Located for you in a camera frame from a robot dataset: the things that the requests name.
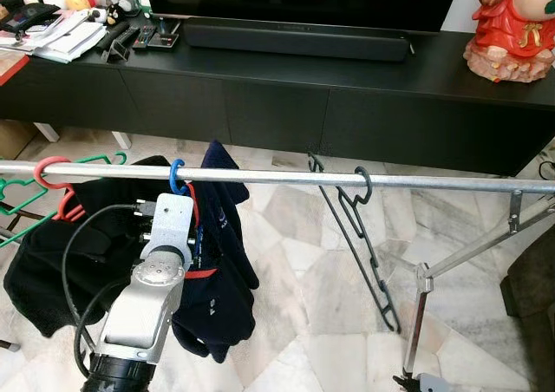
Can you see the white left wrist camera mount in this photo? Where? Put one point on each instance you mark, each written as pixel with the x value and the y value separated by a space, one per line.
pixel 171 223

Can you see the green plastic hanger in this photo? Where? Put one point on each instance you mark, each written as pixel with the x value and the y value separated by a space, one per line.
pixel 97 159

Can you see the metal clothes rack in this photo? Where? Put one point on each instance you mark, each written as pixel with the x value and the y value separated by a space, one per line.
pixel 260 176

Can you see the navy sweater with red trim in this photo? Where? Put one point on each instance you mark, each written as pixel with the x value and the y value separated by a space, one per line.
pixel 225 262

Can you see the black garment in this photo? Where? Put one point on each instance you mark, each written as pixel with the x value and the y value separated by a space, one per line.
pixel 43 271

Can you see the grey fabric sofa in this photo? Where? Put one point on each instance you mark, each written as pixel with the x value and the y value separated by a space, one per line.
pixel 533 323

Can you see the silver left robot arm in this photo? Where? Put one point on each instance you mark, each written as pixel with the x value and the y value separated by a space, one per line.
pixel 139 314

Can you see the black TV console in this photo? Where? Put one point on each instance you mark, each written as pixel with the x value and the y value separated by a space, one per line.
pixel 260 106

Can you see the blue plastic hanger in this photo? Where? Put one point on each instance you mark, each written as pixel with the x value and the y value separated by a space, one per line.
pixel 173 177

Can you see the stack of white papers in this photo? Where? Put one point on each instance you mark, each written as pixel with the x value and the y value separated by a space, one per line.
pixel 74 41

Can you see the dark grey plastic hanger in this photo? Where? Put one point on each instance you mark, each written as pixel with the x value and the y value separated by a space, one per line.
pixel 362 262

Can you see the black soundbar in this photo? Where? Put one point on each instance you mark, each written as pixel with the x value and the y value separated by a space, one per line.
pixel 295 41

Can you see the small black white toy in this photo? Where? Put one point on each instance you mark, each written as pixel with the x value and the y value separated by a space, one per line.
pixel 114 13

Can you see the black wallet case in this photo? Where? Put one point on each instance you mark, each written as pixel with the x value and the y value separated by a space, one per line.
pixel 30 17

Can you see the red laughing Buddha statue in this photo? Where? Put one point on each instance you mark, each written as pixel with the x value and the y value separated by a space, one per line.
pixel 512 36

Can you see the red plastic hanger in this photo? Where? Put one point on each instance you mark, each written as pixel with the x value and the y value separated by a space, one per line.
pixel 37 173

